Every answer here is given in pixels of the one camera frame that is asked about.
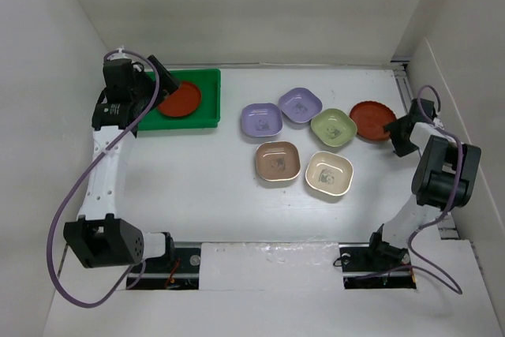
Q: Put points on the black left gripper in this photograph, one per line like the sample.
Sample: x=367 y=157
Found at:
x=167 y=84

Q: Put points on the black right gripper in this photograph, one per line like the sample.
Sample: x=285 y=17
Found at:
x=402 y=147

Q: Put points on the red scalloped round plate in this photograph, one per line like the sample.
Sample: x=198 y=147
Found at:
x=370 y=118

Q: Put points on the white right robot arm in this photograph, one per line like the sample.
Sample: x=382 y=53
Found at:
x=444 y=179

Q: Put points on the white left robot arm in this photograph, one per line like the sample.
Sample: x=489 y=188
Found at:
x=100 y=237

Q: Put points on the green plastic bin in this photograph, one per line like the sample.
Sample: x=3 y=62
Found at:
x=207 y=115

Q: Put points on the green square panda dish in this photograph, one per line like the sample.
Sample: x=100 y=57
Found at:
x=333 y=127

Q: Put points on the cream square panda dish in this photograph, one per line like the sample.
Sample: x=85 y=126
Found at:
x=329 y=173

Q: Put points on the purple square panda dish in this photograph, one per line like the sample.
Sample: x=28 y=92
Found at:
x=300 y=105
x=261 y=120

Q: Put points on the brown square panda dish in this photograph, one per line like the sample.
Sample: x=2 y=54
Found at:
x=277 y=163

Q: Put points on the aluminium side rail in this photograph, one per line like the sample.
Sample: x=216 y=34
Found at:
x=399 y=68

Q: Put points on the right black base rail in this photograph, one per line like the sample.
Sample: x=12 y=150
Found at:
x=363 y=270

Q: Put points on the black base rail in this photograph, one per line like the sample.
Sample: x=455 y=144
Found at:
x=183 y=273
x=363 y=270

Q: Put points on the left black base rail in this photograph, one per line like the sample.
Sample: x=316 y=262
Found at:
x=183 y=273

